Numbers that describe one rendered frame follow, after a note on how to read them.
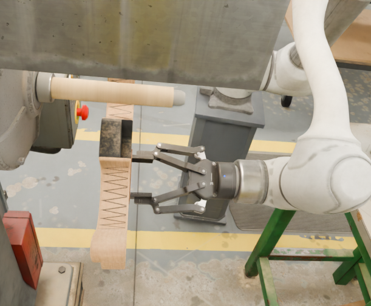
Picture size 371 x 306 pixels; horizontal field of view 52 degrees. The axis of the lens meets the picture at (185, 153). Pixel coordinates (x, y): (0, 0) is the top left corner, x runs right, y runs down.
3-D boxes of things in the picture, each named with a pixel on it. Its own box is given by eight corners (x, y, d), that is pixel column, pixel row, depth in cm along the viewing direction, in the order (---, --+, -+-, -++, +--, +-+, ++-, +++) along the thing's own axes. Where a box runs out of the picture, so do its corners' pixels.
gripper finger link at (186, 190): (201, 183, 77) (203, 189, 77) (149, 200, 75) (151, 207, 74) (204, 178, 73) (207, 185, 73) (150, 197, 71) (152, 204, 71)
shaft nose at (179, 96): (171, 102, 61) (172, 107, 58) (172, 88, 60) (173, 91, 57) (183, 103, 61) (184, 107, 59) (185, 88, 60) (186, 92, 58)
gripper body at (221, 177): (228, 204, 78) (184, 203, 77) (228, 166, 81) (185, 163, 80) (238, 198, 71) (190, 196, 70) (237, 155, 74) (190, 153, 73)
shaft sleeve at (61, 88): (55, 95, 58) (51, 101, 56) (55, 74, 57) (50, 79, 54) (170, 104, 61) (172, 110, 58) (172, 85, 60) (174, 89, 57)
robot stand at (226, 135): (178, 177, 213) (198, 73, 164) (225, 184, 214) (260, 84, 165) (173, 218, 194) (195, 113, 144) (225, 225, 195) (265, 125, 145)
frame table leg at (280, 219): (244, 279, 175) (321, 141, 112) (242, 268, 179) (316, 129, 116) (255, 279, 176) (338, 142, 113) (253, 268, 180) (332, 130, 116)
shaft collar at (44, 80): (43, 97, 59) (36, 105, 55) (42, 68, 57) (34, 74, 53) (56, 98, 59) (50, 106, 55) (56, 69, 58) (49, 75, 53)
